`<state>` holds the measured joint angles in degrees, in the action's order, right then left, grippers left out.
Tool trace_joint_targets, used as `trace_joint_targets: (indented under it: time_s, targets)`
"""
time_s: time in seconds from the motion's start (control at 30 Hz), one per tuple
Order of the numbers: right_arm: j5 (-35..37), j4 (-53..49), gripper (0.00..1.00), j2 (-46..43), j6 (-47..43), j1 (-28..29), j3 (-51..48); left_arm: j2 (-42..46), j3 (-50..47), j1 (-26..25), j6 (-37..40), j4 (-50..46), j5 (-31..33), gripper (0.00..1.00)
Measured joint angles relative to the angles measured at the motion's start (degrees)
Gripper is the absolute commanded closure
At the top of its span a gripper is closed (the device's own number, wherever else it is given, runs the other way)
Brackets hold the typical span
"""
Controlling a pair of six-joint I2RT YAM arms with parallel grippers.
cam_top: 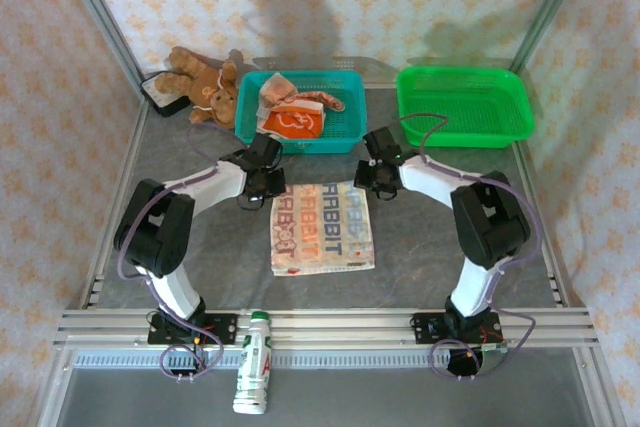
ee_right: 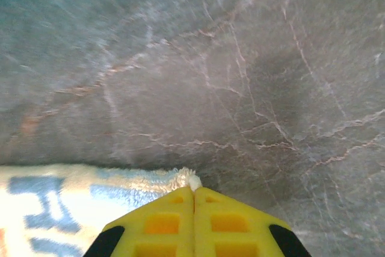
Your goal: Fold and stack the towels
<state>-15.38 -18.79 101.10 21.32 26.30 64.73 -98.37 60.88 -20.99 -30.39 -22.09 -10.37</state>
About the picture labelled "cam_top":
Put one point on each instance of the aluminium side rail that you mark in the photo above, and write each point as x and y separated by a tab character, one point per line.
559	287
131	147

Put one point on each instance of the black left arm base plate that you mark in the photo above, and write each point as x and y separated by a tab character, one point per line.
222	329

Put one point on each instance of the teal plastic basket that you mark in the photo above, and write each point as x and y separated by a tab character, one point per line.
345	127

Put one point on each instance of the green plastic basket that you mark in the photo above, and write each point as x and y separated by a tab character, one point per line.
465	107

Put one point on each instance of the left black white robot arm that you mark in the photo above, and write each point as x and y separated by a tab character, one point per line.
155	232

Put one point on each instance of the pale orange patterned towel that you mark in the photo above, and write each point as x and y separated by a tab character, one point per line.
277	87

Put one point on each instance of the bright orange patterned towel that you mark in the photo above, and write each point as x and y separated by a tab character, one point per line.
292	122

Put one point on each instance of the grey marbled table mat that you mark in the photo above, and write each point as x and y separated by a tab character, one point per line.
425	247

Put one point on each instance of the brown teddy bear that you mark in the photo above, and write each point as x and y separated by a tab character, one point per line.
205	89

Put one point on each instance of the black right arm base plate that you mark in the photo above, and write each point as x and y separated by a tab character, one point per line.
427	329

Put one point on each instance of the white green drink bottle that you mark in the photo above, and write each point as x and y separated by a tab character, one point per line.
252	372

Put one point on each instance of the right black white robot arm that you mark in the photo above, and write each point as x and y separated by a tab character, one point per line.
490	227

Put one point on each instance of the beige rabbit lettering towel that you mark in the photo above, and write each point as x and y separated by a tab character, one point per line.
320	237

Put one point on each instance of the aluminium cross rail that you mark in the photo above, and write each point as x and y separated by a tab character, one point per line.
340	327

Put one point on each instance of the black box with white face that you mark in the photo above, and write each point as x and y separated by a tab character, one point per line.
162	102

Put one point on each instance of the small green circuit board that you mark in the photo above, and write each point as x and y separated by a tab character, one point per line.
495	347

